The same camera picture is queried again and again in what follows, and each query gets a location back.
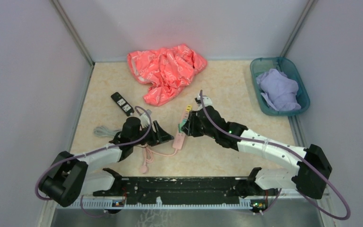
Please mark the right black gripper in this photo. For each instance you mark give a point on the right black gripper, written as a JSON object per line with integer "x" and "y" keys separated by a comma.
{"x": 189, "y": 127}

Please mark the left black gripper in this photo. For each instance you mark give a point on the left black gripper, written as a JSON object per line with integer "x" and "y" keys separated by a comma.
{"x": 159, "y": 136}

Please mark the beige pink plug adapter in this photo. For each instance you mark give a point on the beige pink plug adapter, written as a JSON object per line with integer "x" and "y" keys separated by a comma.
{"x": 186, "y": 115}

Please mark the pink power strip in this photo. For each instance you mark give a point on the pink power strip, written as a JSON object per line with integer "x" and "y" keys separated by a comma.
{"x": 179, "y": 137}

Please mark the yellow plug adapter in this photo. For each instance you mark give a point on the yellow plug adapter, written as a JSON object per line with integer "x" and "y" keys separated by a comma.
{"x": 188, "y": 108}

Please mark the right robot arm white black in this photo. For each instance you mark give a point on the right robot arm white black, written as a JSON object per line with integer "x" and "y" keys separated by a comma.
{"x": 303, "y": 169}

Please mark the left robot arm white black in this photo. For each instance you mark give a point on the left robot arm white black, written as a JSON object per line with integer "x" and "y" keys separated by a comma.
{"x": 71, "y": 176}

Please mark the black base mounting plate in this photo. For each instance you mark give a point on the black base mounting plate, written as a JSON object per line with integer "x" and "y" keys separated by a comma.
{"x": 184, "y": 190}

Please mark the black power strip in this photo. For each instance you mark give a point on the black power strip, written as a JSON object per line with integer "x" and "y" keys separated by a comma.
{"x": 122, "y": 104}

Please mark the pink crumpled cloth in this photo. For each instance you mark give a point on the pink crumpled cloth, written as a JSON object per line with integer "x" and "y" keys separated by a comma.
{"x": 168, "y": 70}

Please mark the lavender cloth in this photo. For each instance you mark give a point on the lavender cloth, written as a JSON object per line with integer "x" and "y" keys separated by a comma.
{"x": 278, "y": 90}

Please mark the teal plastic basket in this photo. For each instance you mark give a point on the teal plastic basket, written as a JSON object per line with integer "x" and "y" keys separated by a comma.
{"x": 261, "y": 65}

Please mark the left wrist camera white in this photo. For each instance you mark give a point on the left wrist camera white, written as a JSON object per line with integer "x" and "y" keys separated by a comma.
{"x": 144, "y": 118}

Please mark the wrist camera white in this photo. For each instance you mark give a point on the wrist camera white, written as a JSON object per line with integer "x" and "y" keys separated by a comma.
{"x": 206, "y": 101}
{"x": 144, "y": 118}

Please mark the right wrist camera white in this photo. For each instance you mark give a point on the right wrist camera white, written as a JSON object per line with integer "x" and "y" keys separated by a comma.
{"x": 206, "y": 101}

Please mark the white slotted cable duct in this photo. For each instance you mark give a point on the white slotted cable duct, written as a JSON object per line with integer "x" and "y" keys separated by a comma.
{"x": 112, "y": 204}

